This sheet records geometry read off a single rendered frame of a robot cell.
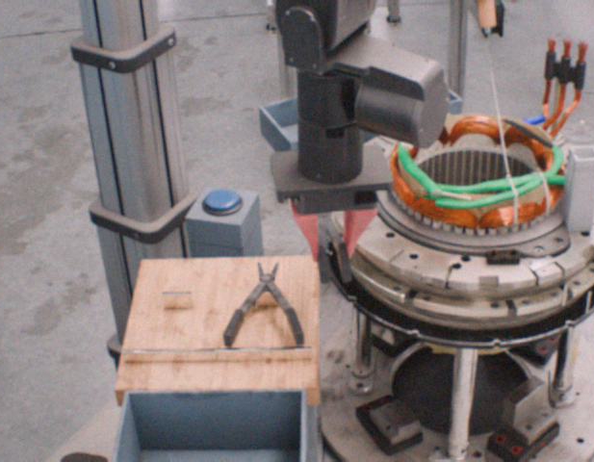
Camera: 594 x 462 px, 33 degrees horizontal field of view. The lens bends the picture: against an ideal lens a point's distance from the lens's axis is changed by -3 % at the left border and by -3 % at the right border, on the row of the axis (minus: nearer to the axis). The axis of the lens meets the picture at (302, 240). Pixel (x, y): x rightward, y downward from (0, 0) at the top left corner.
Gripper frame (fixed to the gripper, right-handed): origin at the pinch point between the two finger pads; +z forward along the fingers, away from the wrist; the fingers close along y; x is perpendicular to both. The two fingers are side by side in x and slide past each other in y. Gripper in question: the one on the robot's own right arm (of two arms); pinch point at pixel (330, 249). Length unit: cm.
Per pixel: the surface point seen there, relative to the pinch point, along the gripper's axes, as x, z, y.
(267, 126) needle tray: 41.2, 9.9, -2.2
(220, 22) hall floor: 311, 114, 2
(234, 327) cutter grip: -3.3, 5.5, -9.6
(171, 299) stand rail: 3.9, 7.3, -15.4
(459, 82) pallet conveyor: 175, 77, 63
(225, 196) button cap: 26.1, 10.4, -8.7
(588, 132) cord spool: 63, 28, 53
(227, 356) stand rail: -4.8, 7.8, -10.5
